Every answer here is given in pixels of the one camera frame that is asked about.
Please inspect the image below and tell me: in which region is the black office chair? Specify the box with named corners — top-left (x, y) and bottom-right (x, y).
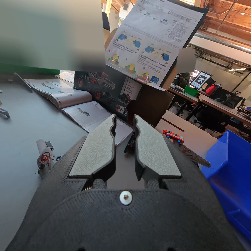
top-left (195, 111), bottom-right (227, 134)

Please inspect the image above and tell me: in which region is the black clipboard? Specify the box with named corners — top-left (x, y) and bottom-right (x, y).
top-left (159, 4), bottom-right (209, 87)

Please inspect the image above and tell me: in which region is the tablet showing black white tag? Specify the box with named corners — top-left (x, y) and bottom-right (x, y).
top-left (190, 71), bottom-right (213, 90)

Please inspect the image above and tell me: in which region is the wooden background table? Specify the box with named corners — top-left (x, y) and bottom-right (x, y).
top-left (168, 87), bottom-right (200, 122)
top-left (198, 94), bottom-right (251, 127)

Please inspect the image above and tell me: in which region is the small black lego assembly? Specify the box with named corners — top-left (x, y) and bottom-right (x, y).
top-left (124, 131), bottom-right (136, 154)

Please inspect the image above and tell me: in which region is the grey red lego truck assembly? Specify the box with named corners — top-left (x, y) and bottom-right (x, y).
top-left (162, 129), bottom-right (211, 168)

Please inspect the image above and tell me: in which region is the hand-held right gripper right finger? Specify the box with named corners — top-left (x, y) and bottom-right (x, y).
top-left (134, 114), bottom-right (182, 181)

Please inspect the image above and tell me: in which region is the grey lego panel red sticker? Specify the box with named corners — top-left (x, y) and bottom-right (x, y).
top-left (36, 138), bottom-right (61, 179)

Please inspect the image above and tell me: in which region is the large green plastic bin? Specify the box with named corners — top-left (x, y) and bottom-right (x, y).
top-left (0, 63), bottom-right (60, 75)

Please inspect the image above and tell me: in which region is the colourful printed paper sheet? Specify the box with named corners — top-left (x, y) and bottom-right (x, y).
top-left (55, 70), bottom-right (75, 83)

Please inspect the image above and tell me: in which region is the printed instruction sheet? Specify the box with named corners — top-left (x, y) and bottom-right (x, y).
top-left (105, 0), bottom-right (205, 86)

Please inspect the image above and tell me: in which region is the silver ventilation duct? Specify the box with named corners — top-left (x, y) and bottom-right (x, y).
top-left (195, 31), bottom-right (251, 54)

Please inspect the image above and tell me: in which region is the small grey blue lego piece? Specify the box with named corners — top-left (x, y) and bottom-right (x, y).
top-left (0, 107), bottom-right (11, 119)

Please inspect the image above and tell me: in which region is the blue plastic bin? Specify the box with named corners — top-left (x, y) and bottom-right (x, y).
top-left (201, 129), bottom-right (251, 242)

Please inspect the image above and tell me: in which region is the small green plastic bin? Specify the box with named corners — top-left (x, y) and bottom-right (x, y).
top-left (184, 85), bottom-right (201, 97)

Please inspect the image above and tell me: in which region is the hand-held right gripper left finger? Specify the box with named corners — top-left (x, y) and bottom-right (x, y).
top-left (68, 114), bottom-right (117, 182)

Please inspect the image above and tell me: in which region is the black lego truck box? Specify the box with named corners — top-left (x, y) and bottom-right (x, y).
top-left (73, 65), bottom-right (175, 128)

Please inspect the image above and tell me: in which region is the open lego instruction booklet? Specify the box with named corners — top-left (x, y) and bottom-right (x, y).
top-left (24, 78), bottom-right (134, 148)

